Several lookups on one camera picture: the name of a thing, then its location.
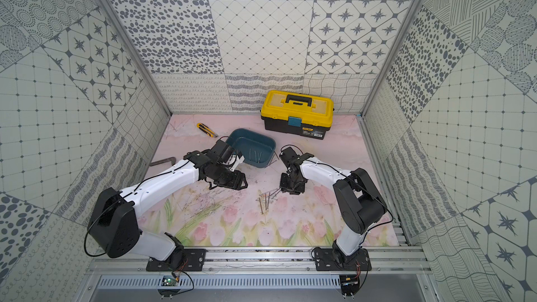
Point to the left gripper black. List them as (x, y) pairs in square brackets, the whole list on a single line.
[(228, 177)]

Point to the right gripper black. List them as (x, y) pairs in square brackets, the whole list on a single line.
[(285, 188)]

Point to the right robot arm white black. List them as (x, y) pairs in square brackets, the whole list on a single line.
[(360, 203)]

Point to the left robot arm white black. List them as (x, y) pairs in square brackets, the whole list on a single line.
[(114, 220)]

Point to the teal plastic storage box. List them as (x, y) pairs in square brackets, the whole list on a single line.
[(249, 143)]

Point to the yellow utility knife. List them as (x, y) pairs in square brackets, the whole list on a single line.
[(206, 130)]

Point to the dark metal hex key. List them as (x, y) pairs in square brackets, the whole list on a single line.
[(171, 160)]

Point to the yellow black toolbox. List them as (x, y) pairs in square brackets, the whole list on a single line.
[(294, 113)]

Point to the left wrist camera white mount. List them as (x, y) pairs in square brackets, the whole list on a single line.
[(238, 159)]

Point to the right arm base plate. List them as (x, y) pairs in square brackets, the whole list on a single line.
[(326, 259)]

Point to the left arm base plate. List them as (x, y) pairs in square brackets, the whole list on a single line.
[(188, 260)]

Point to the aluminium mounting rail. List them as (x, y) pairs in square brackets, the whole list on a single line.
[(272, 260)]

